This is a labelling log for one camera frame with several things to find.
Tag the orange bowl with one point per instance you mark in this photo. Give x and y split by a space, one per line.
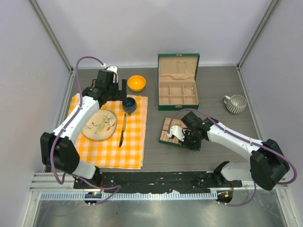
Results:
136 83

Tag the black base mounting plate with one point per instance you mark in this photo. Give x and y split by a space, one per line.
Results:
164 182

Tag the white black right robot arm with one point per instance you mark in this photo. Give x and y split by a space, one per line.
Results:
265 164

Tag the green jewelry tray insert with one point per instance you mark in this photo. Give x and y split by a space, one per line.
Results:
165 136

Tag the green jewelry box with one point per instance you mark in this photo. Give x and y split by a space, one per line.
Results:
177 81

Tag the beige bird pattern plate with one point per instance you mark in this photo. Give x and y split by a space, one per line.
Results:
100 126

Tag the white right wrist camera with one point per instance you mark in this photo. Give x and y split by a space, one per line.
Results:
176 134

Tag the grey striped mug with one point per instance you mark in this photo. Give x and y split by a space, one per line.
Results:
235 104

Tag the orange white checkered cloth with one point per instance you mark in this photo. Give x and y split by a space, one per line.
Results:
106 153

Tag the dark blue mug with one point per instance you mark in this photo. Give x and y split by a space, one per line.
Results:
129 105

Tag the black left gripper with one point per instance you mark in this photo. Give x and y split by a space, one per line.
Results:
120 95

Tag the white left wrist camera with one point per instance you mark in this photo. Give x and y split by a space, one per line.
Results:
112 70

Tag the white slotted cable duct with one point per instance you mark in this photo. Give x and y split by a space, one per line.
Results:
96 196

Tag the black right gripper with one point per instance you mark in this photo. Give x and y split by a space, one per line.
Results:
196 146

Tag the black handled knife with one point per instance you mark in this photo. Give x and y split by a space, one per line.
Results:
122 132

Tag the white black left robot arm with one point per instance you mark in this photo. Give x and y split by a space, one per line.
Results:
58 147

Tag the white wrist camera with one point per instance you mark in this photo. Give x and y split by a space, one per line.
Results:
112 70
176 134

